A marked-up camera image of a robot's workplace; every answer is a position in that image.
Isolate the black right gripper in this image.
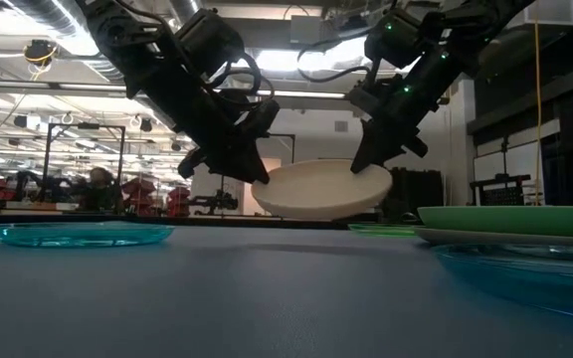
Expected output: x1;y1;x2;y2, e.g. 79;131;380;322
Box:
350;74;432;174

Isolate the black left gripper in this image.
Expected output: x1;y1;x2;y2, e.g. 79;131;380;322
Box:
176;89;281;184

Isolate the white plastic plate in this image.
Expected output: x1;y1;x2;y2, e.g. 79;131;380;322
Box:
250;158;394;222

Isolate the small transparent green plate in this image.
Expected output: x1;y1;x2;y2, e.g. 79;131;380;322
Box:
348;222;420;238

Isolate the large opaque green plate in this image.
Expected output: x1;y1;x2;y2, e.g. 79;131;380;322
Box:
417;205;573;239

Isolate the blue transparent bowl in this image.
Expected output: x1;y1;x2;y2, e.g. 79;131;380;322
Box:
0;221;176;249

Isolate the small transparent blue plate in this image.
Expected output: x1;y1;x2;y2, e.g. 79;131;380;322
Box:
430;242;573;324

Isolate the black cabinet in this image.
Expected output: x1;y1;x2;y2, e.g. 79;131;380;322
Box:
379;167;446;224

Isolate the red storage bin rack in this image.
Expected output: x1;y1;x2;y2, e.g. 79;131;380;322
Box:
0;176;19;201
120;177;159;216
165;186;192;218

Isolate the large grey plate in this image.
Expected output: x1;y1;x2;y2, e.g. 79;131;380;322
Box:
413;226;573;249

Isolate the black cart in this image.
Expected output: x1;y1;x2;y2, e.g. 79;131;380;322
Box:
469;173;532;207

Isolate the blue table mat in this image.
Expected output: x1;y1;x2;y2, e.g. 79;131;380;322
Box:
0;226;573;358

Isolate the whiteboard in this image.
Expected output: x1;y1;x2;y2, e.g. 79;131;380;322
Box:
473;140;542;206

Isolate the person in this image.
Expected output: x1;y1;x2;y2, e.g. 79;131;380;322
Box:
80;166;118;214

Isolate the long ceiling light bar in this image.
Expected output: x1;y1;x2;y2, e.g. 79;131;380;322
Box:
0;79;347;99

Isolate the white hanging box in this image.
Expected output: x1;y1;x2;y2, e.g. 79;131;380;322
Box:
523;0;573;26

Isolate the black table frame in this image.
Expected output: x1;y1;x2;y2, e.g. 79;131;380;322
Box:
0;212;417;231

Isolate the black camera cable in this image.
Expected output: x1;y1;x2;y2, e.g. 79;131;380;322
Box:
211;52;276;113
295;42;372;85

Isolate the black frame stand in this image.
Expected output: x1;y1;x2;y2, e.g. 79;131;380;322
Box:
41;121;127;215

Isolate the black cable reel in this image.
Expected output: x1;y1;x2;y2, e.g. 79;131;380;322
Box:
22;38;59;69

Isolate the silver ventilation duct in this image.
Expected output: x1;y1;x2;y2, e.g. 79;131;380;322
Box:
0;0;178;130

